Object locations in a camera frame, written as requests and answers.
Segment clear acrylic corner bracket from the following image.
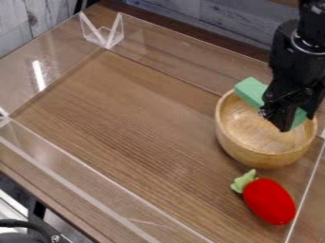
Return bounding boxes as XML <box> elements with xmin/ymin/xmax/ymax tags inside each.
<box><xmin>79</xmin><ymin>12</ymin><xmax>124</xmax><ymax>49</ymax></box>

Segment green rectangular block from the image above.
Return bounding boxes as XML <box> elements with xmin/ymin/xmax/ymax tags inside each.
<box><xmin>234</xmin><ymin>77</ymin><xmax>306</xmax><ymax>129</ymax></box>

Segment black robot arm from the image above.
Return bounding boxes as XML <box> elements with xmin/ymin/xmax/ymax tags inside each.
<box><xmin>260</xmin><ymin>0</ymin><xmax>325</xmax><ymax>132</ymax></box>

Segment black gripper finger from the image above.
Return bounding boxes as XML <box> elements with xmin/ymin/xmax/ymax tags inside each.
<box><xmin>306</xmin><ymin>89</ymin><xmax>325</xmax><ymax>120</ymax></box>
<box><xmin>270</xmin><ymin>106</ymin><xmax>297</xmax><ymax>132</ymax></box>

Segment brown wooden bowl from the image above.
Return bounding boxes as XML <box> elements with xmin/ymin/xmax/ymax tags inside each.
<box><xmin>214</xmin><ymin>90</ymin><xmax>318</xmax><ymax>169</ymax></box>

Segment black metal table bracket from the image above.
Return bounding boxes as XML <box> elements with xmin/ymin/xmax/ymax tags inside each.
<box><xmin>28</xmin><ymin>200</ymin><xmax>72</xmax><ymax>243</ymax></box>

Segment clear acrylic front wall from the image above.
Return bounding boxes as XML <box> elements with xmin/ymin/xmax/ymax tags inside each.
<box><xmin>0</xmin><ymin>108</ymin><xmax>212</xmax><ymax>243</ymax></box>

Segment red plush strawberry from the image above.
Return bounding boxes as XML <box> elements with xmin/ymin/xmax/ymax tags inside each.
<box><xmin>230</xmin><ymin>169</ymin><xmax>297</xmax><ymax>225</ymax></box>

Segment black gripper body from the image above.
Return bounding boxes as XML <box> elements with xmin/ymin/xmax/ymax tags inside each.
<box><xmin>258</xmin><ymin>18</ymin><xmax>325</xmax><ymax>120</ymax></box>

